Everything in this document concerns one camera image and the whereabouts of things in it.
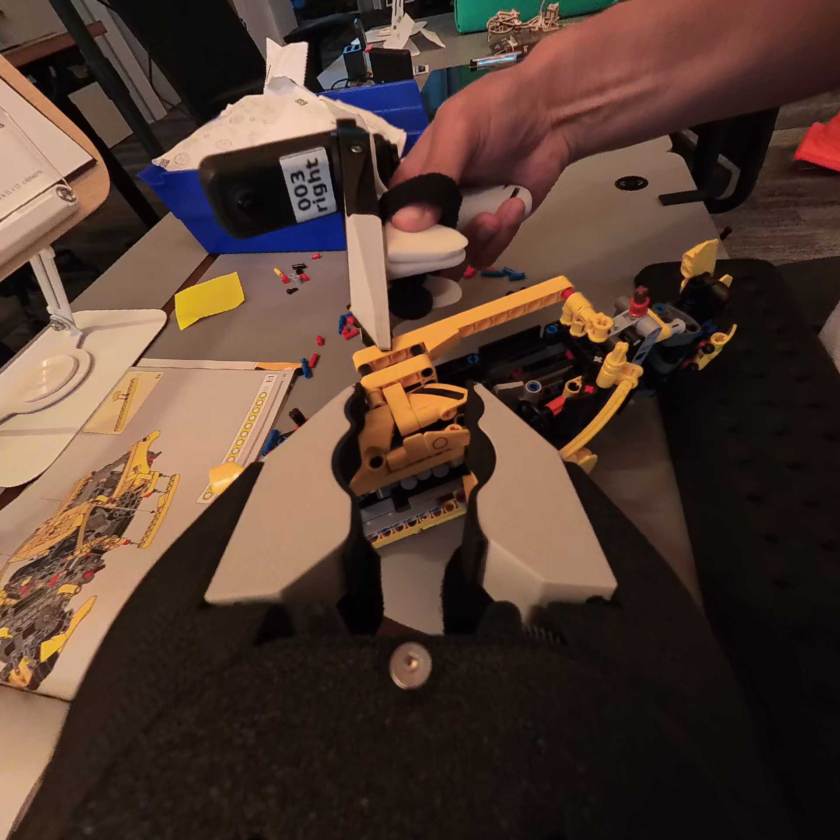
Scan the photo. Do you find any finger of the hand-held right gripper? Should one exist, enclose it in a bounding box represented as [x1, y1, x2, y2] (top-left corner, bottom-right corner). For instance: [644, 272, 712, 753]
[344, 213, 395, 353]

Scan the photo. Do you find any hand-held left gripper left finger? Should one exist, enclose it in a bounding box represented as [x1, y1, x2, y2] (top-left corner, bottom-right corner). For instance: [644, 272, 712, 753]
[205, 382, 384, 634]

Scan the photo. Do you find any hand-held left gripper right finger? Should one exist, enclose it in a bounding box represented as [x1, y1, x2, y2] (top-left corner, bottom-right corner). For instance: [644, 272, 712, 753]
[443, 382, 620, 634]

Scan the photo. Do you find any yellow brick car model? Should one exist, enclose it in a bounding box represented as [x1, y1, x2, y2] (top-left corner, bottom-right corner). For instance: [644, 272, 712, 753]
[348, 239, 739, 549]

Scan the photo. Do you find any person's right forearm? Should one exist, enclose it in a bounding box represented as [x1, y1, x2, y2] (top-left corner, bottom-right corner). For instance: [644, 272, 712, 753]
[525, 0, 840, 168]

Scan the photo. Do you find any grey desk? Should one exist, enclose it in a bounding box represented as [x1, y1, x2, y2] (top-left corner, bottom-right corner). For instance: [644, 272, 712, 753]
[0, 131, 729, 840]

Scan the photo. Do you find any person's right hand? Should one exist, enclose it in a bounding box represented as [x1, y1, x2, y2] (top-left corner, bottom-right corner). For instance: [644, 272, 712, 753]
[387, 66, 581, 265]

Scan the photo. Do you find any large pile of brick pins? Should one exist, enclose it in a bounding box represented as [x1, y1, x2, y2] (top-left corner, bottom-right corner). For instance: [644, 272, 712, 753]
[259, 262, 529, 457]

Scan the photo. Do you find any blue plastic bin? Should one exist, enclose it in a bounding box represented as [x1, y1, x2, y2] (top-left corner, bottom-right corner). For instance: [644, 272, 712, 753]
[136, 79, 431, 256]

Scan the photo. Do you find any white crumpled paper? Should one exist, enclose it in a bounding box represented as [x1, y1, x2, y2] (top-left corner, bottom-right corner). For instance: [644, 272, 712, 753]
[152, 38, 408, 172]

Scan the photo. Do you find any small group of brick pins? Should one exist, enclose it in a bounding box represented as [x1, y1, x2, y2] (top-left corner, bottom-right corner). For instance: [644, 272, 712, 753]
[272, 251, 322, 296]

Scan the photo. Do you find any yellow curved brick piece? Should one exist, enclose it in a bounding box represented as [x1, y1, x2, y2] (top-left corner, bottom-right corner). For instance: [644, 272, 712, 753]
[209, 461, 247, 501]

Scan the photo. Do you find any yellow sticky note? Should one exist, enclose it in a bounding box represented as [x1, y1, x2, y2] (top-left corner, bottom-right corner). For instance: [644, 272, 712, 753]
[174, 272, 245, 331]

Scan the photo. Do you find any black office chair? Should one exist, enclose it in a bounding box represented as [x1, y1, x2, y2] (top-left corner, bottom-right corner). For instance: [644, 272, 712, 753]
[282, 13, 368, 86]
[659, 105, 782, 214]

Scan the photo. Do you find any open instruction booklet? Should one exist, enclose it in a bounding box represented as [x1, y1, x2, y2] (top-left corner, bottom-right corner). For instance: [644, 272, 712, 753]
[0, 357, 303, 703]

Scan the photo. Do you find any small black device box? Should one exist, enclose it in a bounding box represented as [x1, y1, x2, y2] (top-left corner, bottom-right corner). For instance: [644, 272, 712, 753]
[367, 47, 414, 83]

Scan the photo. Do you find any black perforated chair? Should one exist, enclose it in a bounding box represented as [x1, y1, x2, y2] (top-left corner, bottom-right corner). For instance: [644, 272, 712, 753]
[633, 259, 840, 840]

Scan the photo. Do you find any green box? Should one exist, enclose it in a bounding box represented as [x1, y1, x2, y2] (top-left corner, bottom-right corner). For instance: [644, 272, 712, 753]
[453, 0, 618, 35]

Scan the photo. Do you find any small wooden skeleton model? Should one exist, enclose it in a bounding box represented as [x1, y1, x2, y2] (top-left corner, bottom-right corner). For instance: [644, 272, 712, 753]
[486, 3, 562, 47]

